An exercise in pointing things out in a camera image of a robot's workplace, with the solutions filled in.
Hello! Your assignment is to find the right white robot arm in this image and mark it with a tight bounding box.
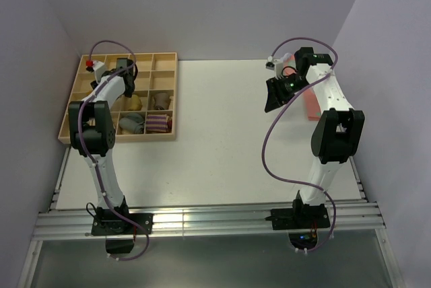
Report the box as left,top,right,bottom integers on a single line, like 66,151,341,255
264,47,365,227

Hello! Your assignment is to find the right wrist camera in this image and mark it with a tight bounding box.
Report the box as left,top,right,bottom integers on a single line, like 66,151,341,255
265,53,292,79

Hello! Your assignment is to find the yellow rolled sock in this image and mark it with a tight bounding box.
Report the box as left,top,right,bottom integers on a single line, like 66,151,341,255
124,94,143,111

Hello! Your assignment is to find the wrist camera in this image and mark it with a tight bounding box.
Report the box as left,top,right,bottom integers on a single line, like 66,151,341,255
265,53,292,79
86,60,106,83

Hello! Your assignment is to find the grey rolled sock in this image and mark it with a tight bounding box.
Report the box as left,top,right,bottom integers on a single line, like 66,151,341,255
119,112,145,134

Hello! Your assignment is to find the taupe rolled sock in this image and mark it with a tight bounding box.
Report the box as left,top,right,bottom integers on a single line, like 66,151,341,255
149,91,173,110

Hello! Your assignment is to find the pink patterned sock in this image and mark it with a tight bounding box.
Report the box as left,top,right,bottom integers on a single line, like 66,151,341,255
280,52,321,121

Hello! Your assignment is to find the purple striped rolled sock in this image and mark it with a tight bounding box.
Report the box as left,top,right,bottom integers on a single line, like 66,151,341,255
145,114,172,133

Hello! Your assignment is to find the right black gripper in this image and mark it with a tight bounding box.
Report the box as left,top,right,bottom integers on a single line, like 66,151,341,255
265,73,310,113

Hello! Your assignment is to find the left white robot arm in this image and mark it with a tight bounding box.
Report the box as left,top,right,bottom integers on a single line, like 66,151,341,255
67,57,137,233

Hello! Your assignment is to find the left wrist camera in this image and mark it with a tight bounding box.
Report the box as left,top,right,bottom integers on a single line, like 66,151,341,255
86,60,106,83

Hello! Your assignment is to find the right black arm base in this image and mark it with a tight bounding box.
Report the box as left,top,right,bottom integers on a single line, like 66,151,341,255
265,199,331,254

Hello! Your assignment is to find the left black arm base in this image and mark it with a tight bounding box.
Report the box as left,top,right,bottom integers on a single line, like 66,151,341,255
86,202,154,256

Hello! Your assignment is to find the aluminium mounting rail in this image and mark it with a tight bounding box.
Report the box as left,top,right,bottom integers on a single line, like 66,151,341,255
32,201,386,241

